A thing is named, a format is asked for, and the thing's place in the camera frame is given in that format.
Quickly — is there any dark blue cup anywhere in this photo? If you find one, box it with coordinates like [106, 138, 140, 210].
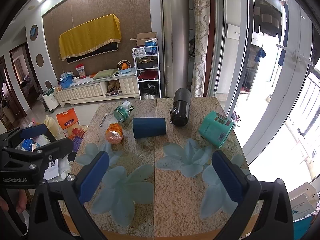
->
[132, 118, 167, 139]

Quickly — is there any teal hexagonal container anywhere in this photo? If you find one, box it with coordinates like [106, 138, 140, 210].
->
[199, 111, 234, 148]

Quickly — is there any fruit bowl with oranges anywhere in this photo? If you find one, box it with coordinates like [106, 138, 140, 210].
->
[117, 60, 131, 74]

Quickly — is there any white metal shelf rack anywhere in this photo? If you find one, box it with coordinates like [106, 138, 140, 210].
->
[132, 45, 162, 99]

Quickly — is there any red snack bag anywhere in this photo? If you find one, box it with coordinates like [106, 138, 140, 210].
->
[75, 64, 87, 79]

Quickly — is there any green cushion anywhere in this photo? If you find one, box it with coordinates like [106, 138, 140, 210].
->
[93, 69, 120, 80]

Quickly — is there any white tufted tv cabinet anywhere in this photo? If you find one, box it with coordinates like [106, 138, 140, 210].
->
[54, 70, 140, 107]

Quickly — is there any white paper with QR codes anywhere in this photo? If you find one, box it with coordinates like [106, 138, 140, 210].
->
[43, 159, 59, 180]

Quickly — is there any silver tower air conditioner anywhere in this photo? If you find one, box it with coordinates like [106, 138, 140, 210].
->
[161, 0, 189, 98]

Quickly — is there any black cylindrical tumbler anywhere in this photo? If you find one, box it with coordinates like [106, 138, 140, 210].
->
[171, 88, 191, 127]

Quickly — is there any clear green-label jar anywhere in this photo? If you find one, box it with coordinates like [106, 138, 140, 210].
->
[113, 100, 134, 122]

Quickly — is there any white air purifier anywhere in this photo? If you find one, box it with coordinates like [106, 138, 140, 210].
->
[42, 87, 59, 113]

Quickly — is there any yellow cloth covered television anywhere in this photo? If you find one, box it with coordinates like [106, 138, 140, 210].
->
[59, 14, 122, 63]

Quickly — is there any cardboard box on shelf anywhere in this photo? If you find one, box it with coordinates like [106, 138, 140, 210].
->
[130, 32, 157, 47]

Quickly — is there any blue plastic basket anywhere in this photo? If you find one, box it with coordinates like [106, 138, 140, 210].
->
[59, 76, 73, 89]

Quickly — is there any patterned beige curtain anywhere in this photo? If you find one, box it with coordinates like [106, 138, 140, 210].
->
[191, 0, 210, 97]

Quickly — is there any person's left hand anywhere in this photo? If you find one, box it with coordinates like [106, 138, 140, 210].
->
[0, 189, 28, 214]

